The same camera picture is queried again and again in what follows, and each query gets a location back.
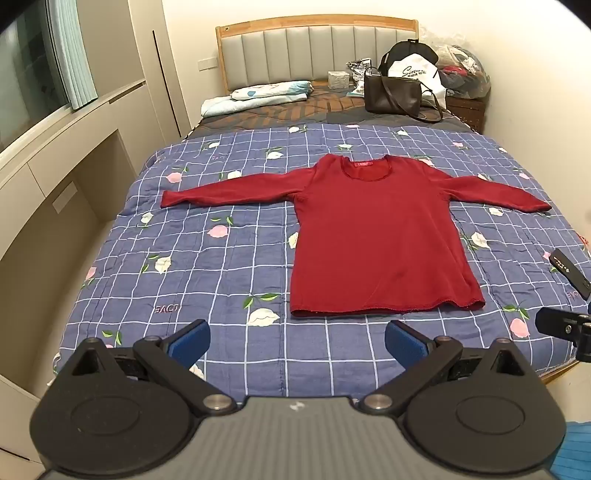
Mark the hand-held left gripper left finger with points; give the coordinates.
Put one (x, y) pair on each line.
(189, 342)

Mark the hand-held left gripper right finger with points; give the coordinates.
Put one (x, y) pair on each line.
(402, 340)

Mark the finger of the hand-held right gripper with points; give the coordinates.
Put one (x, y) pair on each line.
(561, 323)

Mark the red long-sleeve sweater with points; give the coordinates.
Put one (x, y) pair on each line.
(383, 230)

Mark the clear plastic bag of clothes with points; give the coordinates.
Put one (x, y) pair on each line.
(466, 74)

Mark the black remote control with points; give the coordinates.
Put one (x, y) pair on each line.
(572, 274)

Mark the blue floral checked quilt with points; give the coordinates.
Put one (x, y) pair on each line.
(231, 277)

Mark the person's blue clothing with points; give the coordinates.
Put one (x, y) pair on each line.
(577, 452)

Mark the beige built-in desk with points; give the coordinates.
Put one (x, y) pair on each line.
(55, 184)

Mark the dark wooden nightstand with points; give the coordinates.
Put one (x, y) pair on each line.
(466, 113)

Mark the dark brown leather handbag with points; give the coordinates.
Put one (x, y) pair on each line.
(392, 94)

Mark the brown patterned bed sheet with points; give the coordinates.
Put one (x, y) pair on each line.
(295, 113)

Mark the tissue pack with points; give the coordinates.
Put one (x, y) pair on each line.
(338, 79)

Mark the silver patterned packet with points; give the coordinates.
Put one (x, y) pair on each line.
(359, 74)

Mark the white printed bag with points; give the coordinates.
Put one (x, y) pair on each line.
(413, 68)

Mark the black backpack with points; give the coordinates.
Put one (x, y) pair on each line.
(406, 48)

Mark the beige wardrobe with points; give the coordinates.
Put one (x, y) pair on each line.
(134, 46)

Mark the wooden bed padded headboard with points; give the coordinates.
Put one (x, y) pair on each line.
(300, 50)

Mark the light blue curtain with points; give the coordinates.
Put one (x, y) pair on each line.
(74, 50)

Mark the window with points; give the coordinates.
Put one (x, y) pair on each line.
(27, 69)

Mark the white wall socket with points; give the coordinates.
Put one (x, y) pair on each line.
(208, 64)

